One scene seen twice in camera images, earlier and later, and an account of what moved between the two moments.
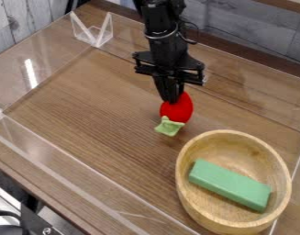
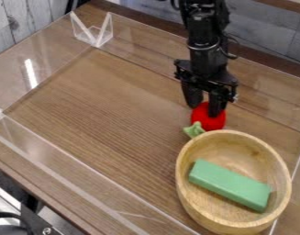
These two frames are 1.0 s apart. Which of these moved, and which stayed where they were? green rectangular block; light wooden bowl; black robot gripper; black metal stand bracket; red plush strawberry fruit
Moved: black robot gripper; red plush strawberry fruit
Stayed: black metal stand bracket; green rectangular block; light wooden bowl
